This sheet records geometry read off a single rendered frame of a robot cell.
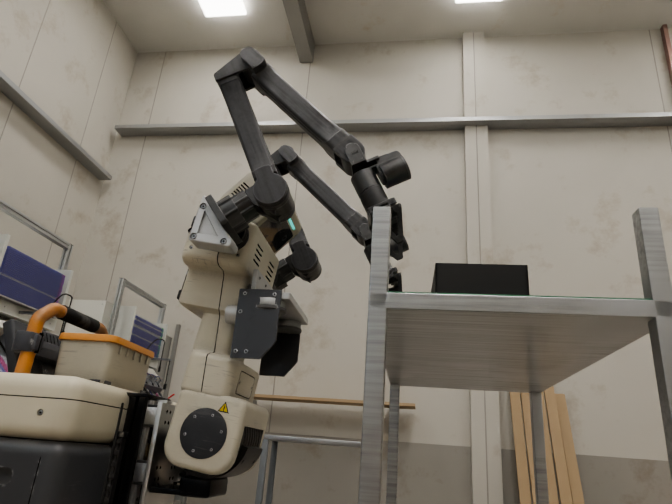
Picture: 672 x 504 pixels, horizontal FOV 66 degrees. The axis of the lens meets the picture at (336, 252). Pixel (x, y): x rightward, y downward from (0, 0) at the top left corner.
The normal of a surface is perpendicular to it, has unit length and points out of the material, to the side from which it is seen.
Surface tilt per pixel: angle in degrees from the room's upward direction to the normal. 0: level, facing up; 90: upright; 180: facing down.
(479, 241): 90
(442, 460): 90
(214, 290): 90
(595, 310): 90
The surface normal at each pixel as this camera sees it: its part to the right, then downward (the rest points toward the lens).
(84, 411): 0.99, 0.02
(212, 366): -0.12, -0.37
